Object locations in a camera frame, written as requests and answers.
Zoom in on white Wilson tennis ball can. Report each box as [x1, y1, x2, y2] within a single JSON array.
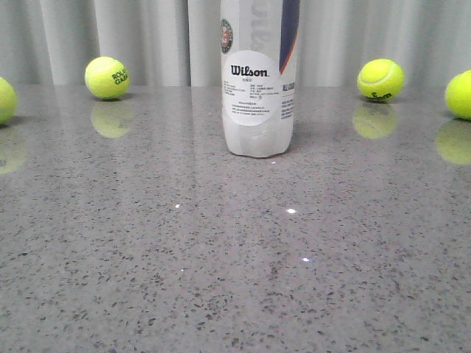
[[220, 1, 300, 157]]

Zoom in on tennis ball Roland Garros print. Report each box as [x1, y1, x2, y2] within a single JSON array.
[[85, 57, 130, 100]]

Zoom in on tennis ball Wilson 3 print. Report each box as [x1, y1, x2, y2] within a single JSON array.
[[357, 59, 405, 101]]

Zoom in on tennis ball far right edge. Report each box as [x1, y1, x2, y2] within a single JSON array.
[[445, 70, 471, 120]]

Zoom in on tennis ball edge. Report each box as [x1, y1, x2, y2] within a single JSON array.
[[445, 70, 471, 120], [0, 77, 18, 124]]

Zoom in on tennis ball far left edge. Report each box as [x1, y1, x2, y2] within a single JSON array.
[[0, 77, 18, 124]]

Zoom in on grey pleated curtain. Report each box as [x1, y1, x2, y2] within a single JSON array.
[[1, 1, 470, 87]]

